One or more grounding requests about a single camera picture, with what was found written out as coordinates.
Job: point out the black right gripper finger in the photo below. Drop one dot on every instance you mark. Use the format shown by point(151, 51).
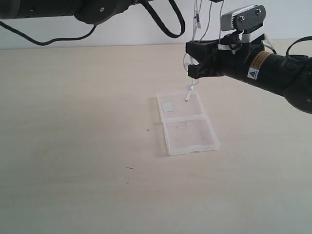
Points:
point(204, 52)
point(203, 70)

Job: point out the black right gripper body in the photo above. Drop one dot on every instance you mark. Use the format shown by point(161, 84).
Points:
point(238, 64)

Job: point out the white wired earphones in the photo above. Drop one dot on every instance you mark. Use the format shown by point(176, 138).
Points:
point(187, 59)

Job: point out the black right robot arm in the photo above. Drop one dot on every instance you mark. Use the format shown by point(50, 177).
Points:
point(289, 76)

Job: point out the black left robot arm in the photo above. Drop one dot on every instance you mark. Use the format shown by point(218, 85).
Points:
point(92, 12)

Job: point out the clear plastic storage case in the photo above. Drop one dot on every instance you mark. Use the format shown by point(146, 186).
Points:
point(186, 125)

